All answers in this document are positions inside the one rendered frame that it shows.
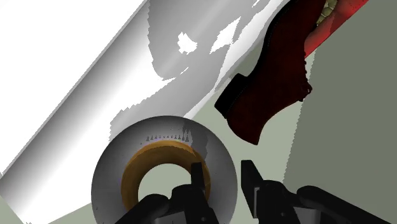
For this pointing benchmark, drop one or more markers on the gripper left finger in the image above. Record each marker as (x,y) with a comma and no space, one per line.
(186,204)

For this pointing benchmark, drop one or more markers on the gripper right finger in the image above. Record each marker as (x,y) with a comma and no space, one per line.
(273,201)

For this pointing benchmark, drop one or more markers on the grey roll with brown core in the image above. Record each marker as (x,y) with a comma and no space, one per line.
(107,186)

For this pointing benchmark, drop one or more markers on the dark red heeled shoe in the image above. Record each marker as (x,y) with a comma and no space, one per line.
(273,93)

